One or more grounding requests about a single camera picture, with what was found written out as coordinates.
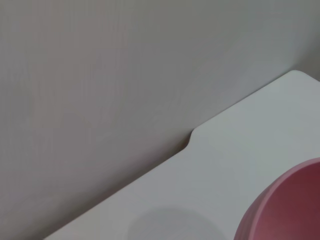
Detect pink plastic bowl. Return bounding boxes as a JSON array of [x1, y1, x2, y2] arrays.
[[233, 157, 320, 240]]

